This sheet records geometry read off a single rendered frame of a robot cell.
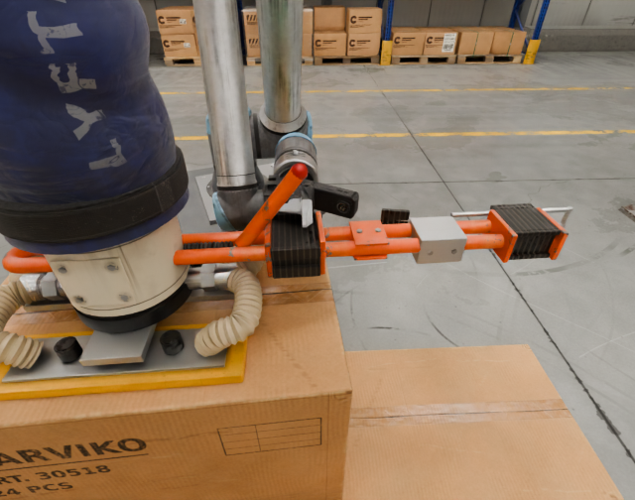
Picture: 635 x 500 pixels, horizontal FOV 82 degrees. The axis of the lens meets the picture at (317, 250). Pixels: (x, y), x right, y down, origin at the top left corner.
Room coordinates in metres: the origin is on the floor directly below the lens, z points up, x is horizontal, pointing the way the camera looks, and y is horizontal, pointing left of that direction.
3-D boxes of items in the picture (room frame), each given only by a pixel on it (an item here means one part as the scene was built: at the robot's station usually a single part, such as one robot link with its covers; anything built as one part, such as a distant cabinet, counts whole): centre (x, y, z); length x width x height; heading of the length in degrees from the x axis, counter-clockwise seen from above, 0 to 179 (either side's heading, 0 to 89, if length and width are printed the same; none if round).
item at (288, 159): (0.67, 0.04, 1.08); 0.09 x 0.05 x 0.10; 93
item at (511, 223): (0.47, -0.32, 1.08); 0.08 x 0.07 x 0.05; 95
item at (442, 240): (0.46, -0.18, 1.07); 0.07 x 0.07 x 0.04; 5
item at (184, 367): (0.33, 0.27, 0.97); 0.34 x 0.10 x 0.05; 95
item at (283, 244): (0.44, 0.03, 1.08); 0.10 x 0.08 x 0.06; 5
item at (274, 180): (0.58, 0.05, 1.08); 0.12 x 0.09 x 0.08; 3
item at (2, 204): (0.43, 0.28, 1.19); 0.23 x 0.23 x 0.04
